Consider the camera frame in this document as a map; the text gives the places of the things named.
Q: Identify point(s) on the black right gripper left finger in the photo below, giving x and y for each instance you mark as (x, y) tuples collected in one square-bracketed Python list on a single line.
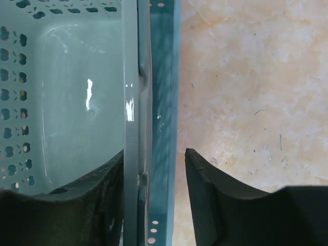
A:
[(87, 211)]

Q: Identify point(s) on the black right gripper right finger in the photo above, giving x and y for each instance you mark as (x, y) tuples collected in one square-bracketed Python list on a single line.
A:
[(226, 211)]

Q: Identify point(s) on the blue shallow plastic tray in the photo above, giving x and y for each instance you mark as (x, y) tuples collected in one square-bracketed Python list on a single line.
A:
[(165, 47)]

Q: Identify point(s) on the large teal perforated basket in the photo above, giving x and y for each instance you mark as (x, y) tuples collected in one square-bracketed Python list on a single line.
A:
[(76, 89)]

